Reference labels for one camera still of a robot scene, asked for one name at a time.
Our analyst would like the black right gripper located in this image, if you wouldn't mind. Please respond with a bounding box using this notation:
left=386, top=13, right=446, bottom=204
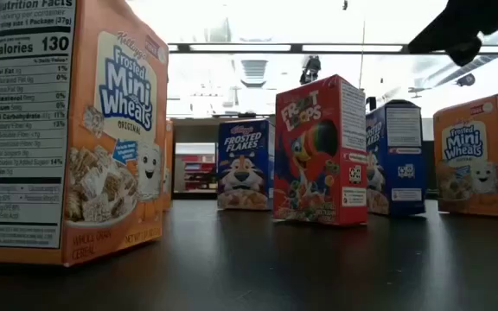
left=407, top=0, right=498, bottom=67

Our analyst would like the orange Mini Wheats cereal box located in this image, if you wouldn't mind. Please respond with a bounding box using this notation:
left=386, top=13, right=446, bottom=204
left=432, top=93, right=498, bottom=218
left=0, top=0, right=170, bottom=268
left=163, top=118, right=174, bottom=212

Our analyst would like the blue Frosted Flakes cereal box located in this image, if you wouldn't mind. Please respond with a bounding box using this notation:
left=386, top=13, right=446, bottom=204
left=216, top=117, right=277, bottom=212
left=364, top=98, right=427, bottom=217

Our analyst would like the red Froot Loops cereal box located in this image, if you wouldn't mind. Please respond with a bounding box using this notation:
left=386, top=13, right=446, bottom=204
left=272, top=73, right=369, bottom=227

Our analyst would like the round dark ceiling fixture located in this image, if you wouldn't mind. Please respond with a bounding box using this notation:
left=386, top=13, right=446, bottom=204
left=455, top=72, right=477, bottom=88

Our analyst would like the black ceiling-mounted device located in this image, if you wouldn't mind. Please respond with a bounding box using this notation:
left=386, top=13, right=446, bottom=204
left=299, top=54, right=322, bottom=86

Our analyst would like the grey ceiling vent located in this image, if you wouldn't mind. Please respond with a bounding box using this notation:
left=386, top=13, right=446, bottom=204
left=239, top=59, right=269, bottom=88

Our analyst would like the red background shelving unit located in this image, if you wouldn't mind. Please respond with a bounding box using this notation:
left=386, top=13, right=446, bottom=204
left=175, top=153, right=218, bottom=194

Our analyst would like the black overhead frame bar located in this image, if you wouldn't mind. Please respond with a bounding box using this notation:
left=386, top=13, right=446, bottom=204
left=167, top=41, right=498, bottom=56

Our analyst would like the black table edge rail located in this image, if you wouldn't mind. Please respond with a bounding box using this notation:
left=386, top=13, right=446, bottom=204
left=172, top=189, right=439, bottom=202

